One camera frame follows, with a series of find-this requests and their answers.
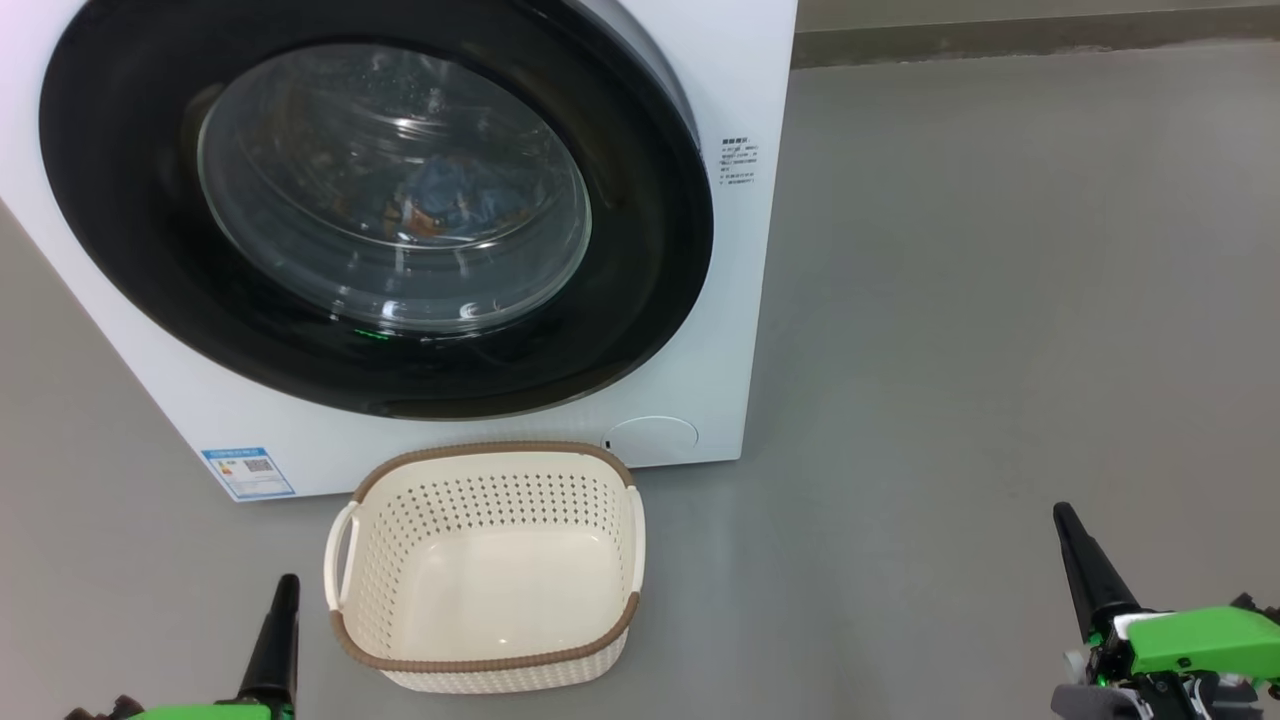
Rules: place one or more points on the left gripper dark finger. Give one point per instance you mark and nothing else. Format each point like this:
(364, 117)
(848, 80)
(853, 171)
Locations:
(275, 660)

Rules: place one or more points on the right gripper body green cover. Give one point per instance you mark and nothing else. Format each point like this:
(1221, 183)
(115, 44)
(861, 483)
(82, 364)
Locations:
(1200, 640)

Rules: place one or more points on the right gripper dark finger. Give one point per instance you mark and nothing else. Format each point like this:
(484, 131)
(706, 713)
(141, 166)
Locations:
(1095, 590)

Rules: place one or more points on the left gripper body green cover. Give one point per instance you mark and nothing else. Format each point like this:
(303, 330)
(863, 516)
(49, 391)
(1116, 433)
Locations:
(210, 713)

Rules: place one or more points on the blue garment with orange specks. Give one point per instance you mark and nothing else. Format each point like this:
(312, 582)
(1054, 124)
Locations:
(460, 190)

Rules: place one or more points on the black glass washing machine door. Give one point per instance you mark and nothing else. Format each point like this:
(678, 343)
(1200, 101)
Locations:
(640, 250)

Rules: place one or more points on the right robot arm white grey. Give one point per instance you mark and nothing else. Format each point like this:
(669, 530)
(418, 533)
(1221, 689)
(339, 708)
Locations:
(1090, 705)

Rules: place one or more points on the cream perforated laundry basket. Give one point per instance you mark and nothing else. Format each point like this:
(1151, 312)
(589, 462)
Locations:
(490, 590)

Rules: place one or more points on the white front-load washing machine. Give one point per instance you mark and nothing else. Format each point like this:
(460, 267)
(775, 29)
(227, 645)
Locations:
(740, 300)

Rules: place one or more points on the blue energy label sticker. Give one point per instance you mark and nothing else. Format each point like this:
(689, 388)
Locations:
(248, 473)

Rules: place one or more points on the grey concrete curb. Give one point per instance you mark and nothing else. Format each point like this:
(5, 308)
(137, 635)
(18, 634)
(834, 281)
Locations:
(1000, 35)

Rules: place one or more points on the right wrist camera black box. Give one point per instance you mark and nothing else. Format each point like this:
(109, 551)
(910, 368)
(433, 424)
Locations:
(1255, 600)

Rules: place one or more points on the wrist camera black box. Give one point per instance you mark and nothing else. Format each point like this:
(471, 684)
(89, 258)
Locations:
(100, 710)
(1255, 600)

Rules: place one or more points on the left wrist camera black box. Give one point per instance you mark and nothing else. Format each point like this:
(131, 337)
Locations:
(100, 710)

